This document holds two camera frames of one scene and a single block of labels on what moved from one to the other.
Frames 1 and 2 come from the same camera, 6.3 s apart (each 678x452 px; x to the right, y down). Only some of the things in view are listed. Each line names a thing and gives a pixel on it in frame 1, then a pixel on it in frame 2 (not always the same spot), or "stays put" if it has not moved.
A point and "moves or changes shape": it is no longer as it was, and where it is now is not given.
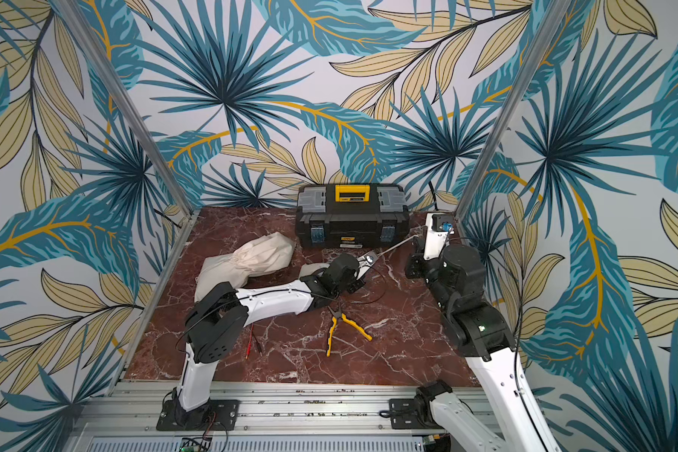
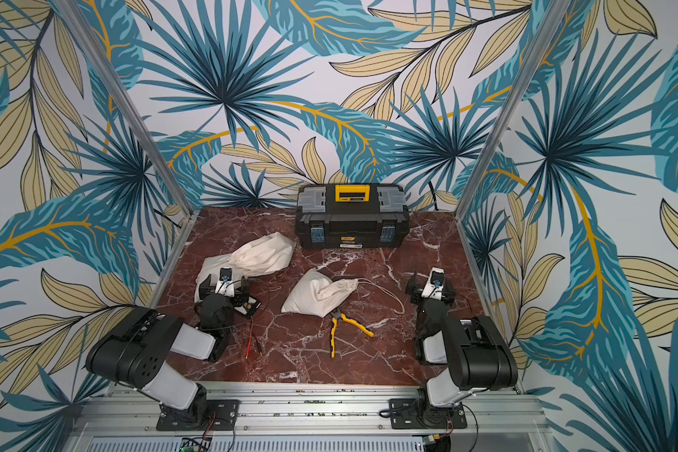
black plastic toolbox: [351, 215] stays put
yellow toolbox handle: [351, 188] stays put
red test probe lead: [249, 347] stays put
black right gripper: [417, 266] → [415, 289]
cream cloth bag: [262, 256] stays put
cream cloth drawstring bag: [363, 266] moves or changes shape
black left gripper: [355, 285] → [242, 296]
